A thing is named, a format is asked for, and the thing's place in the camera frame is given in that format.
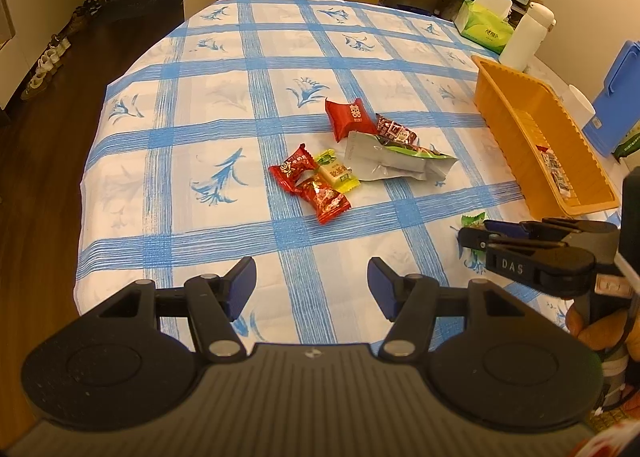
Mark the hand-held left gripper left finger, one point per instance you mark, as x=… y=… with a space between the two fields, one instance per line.
x=243 y=284

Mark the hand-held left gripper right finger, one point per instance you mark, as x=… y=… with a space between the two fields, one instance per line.
x=381 y=287

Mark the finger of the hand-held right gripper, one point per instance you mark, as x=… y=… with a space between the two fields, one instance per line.
x=515 y=264
x=502 y=228

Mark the green brown snack packet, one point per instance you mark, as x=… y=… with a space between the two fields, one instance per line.
x=472 y=222

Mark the red gold candy packet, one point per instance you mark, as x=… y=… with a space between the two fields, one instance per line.
x=325 y=199

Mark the yellow green candy packet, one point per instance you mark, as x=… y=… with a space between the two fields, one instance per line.
x=337 y=174

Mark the silver green snack pouch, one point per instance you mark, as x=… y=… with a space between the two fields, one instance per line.
x=385 y=162

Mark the red white-print candy packet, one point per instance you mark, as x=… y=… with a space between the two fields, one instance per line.
x=295 y=169

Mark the orange plastic tray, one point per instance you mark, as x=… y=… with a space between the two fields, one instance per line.
x=530 y=102

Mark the dark patterned snack packet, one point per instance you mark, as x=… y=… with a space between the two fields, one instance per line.
x=395 y=129

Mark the person's right hand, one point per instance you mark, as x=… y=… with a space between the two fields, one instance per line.
x=600 y=332

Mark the red white-label snack packet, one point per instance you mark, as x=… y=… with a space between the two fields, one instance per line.
x=557 y=174

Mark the blue thermos jug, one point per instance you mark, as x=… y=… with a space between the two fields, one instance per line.
x=620 y=102

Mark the white cup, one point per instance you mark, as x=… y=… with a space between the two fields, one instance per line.
x=580 y=107

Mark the red square snack packet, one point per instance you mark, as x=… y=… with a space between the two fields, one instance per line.
x=350 y=118

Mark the blue checked tablecloth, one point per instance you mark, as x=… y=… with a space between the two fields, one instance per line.
x=200 y=112

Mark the white thermos bottle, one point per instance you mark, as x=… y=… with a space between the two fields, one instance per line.
x=525 y=37

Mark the person's patterned clothing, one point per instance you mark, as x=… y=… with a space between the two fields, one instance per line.
x=615 y=437

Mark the green tissue box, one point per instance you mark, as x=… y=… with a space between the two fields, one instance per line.
x=482 y=29

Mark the row of shoes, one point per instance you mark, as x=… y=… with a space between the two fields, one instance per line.
x=55 y=47

